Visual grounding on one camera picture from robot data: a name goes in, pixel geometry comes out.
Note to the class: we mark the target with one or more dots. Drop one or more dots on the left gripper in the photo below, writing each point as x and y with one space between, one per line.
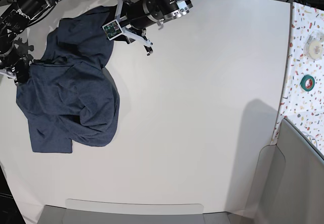
139 16

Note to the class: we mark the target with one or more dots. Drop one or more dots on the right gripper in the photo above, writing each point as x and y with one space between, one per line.
15 67

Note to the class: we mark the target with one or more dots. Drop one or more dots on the dark blue t-shirt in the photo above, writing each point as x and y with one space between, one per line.
68 98

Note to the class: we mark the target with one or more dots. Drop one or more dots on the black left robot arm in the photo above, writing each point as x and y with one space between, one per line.
171 9

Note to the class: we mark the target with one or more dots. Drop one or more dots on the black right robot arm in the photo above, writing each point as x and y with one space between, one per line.
20 15

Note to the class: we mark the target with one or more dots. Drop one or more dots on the grey chair bottom edge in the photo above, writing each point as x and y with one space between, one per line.
82 211

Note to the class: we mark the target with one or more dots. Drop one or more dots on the clear tape dispenser roll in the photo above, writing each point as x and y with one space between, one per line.
314 46

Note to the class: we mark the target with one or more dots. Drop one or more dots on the green tape roll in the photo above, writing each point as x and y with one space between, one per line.
307 83

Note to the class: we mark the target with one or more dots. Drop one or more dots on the terrazzo patterned table cover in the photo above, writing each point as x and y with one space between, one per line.
303 109

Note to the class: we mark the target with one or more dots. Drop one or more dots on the grey chair right side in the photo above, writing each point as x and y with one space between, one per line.
288 182

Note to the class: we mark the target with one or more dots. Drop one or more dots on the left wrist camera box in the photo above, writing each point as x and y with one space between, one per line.
112 29

